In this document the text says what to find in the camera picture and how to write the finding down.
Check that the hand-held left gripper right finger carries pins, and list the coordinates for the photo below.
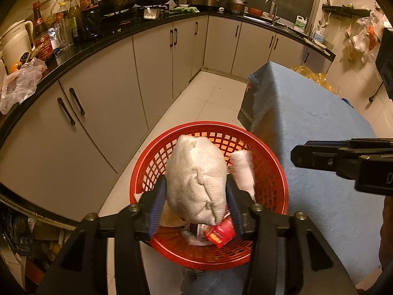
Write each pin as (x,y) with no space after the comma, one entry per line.
(235,209)

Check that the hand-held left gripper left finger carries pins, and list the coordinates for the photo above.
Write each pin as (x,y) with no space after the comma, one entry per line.
(156,202)

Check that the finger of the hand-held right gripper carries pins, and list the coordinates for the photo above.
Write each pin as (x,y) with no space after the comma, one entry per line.
(316,156)

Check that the red wrapper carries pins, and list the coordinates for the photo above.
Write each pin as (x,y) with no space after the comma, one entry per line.
(221,233)

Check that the small white cloth wad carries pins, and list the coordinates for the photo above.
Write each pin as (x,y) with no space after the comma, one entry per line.
(242,169)

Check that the large white cloth wad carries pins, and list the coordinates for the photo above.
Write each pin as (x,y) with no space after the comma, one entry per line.
(193,175)

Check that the red plastic basket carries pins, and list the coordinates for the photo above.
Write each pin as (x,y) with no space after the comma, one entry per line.
(270,172)

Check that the person's right hand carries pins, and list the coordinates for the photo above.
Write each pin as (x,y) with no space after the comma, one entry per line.
(386,230)

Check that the blue towel table cover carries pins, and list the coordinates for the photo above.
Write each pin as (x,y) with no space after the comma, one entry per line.
(307,123)

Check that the yellow plastic bag pile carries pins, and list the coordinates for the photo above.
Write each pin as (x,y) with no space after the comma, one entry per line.
(319,78)

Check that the cutting board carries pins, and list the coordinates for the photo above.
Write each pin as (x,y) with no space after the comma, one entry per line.
(316,45)

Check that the row of grey cabinet doors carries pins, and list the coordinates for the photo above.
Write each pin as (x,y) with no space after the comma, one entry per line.
(101,98)

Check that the white jug blue label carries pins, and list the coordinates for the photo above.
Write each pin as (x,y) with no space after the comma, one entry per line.
(319,36)

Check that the hanging plastic bags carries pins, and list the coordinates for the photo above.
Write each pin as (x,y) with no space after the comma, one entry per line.
(363,37)

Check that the white jug green label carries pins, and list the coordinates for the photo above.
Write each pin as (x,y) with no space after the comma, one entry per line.
(301,23)

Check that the steel faucet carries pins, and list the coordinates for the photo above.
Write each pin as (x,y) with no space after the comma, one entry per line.
(273,7)

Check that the red dish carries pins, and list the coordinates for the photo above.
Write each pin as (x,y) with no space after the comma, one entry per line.
(254,10)

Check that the black kitchen countertop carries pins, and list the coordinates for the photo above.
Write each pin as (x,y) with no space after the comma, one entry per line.
(92,49)

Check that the dark cooking pot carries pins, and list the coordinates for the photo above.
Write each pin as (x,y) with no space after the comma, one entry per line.
(236,6)

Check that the white plastic bag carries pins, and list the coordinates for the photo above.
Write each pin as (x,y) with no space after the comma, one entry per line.
(18,83)

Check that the black gas stove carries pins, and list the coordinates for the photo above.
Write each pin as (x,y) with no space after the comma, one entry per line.
(122,17)

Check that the small steel tray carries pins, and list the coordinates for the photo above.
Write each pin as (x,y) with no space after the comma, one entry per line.
(152,13)

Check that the blue label water bottle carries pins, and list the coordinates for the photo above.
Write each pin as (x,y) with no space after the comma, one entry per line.
(54,41)

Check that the steel pot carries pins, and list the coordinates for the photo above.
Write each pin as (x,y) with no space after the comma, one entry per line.
(205,0)

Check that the chopsticks bundle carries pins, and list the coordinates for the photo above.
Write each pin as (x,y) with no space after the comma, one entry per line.
(33,55)

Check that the green cloth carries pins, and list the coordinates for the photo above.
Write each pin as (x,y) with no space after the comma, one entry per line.
(184,8)

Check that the orange fruit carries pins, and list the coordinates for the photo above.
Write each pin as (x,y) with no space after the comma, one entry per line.
(15,66)

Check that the red label sauce bottle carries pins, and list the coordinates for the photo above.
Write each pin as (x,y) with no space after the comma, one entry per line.
(41,37)

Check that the clear glass bottle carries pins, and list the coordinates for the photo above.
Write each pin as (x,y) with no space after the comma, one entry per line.
(61,24)

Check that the olive glass bottle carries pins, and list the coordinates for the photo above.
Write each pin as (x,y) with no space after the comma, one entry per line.
(73,18)

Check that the black frying pan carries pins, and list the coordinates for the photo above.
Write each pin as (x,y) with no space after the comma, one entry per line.
(118,1)

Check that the large yellow-cap dark bottle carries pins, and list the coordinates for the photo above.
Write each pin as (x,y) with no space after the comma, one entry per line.
(89,9)

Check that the white electric kettle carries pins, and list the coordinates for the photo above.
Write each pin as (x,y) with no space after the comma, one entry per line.
(15,41)

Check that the black wall hook rack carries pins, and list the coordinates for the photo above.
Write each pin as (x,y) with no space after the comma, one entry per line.
(344,9)

